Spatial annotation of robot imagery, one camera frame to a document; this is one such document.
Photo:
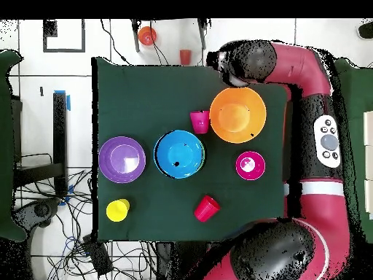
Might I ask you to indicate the large orange bowl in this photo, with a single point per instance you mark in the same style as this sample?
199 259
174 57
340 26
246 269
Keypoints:
237 115

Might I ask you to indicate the short crimson cup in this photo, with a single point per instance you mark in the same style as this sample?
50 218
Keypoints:
200 122

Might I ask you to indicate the green bowl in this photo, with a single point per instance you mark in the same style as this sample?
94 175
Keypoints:
204 156

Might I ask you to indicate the light blue bowl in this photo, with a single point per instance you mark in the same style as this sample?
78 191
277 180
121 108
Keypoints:
179 151

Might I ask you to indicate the purple bowl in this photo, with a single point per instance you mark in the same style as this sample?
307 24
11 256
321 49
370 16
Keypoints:
121 159

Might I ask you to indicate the tall red cup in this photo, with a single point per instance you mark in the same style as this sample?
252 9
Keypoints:
206 209

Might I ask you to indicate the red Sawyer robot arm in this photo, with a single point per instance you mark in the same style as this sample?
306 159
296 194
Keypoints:
320 215

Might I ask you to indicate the orange-red cup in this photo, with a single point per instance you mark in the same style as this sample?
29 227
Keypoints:
185 57

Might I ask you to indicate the dark green tablecloth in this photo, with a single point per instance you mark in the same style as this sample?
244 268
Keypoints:
160 93

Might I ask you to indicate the small orange bowl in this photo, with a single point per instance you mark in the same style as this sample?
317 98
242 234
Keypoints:
147 35

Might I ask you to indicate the small crimson bowl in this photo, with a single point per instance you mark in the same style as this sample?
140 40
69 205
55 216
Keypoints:
256 170

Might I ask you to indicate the green cloth covered table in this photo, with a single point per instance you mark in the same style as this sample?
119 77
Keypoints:
5 145
360 87

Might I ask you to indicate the person's foot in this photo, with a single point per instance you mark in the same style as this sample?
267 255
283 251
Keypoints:
366 30

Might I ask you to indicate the blue tape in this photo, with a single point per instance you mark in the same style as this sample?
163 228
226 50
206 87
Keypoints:
68 102

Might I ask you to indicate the white boxes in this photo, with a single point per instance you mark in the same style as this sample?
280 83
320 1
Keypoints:
369 131

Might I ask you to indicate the yellow cup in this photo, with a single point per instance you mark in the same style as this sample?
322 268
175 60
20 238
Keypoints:
116 211

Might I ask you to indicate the black power box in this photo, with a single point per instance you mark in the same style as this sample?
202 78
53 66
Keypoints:
97 256

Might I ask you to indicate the black square frame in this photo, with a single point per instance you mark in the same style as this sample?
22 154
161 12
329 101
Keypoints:
49 29

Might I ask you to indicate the black metal table frame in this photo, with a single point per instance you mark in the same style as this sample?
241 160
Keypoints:
59 131

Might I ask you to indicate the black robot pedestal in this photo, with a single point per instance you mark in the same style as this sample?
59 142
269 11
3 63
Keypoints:
183 259

